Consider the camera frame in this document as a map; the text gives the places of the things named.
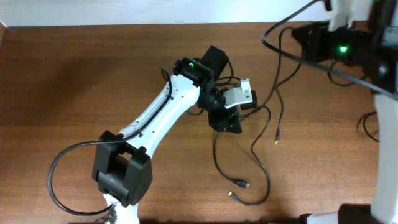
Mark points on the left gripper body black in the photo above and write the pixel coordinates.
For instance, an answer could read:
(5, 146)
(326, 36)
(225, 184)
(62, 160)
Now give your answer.
(226, 123)

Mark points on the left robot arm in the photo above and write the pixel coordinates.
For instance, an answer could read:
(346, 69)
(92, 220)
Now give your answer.
(123, 161)

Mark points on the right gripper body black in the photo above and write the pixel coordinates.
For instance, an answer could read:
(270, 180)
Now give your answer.
(311, 35)

